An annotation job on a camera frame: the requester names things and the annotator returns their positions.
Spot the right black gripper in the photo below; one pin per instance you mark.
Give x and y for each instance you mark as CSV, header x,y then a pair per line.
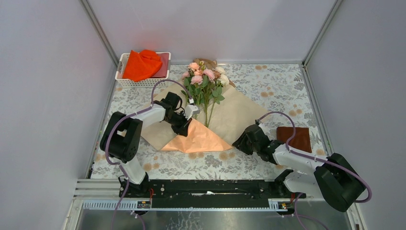
x,y
240,144

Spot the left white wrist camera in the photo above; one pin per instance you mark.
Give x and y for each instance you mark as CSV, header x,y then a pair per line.
x,y
191,109

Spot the brown wooden block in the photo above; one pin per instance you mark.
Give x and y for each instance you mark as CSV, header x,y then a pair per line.
x,y
301,139

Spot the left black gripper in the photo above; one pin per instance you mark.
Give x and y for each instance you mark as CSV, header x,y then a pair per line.
x,y
182,130

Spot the pink rose stems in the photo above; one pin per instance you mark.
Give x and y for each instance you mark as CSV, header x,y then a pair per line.
x,y
205,86

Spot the orange cloth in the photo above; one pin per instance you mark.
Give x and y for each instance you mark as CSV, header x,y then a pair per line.
x,y
142,65

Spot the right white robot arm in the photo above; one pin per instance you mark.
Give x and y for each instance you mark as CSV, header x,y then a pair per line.
x,y
330,178

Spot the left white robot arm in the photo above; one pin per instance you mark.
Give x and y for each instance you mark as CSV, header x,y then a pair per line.
x,y
120,140

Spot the floral table cloth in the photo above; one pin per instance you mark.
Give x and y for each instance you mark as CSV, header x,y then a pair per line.
x,y
276,87

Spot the tan ribbon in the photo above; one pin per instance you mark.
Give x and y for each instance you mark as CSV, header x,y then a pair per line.
x,y
211,64

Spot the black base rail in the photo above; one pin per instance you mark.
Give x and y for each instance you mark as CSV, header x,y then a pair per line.
x,y
232,194

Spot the dark red cloth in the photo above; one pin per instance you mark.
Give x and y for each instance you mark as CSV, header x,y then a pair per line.
x,y
165,58

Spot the beige orange wrapping paper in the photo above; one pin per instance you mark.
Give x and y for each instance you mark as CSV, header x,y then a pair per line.
x,y
215,131

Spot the white plastic basket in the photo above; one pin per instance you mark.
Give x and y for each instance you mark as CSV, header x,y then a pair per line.
x,y
127,83

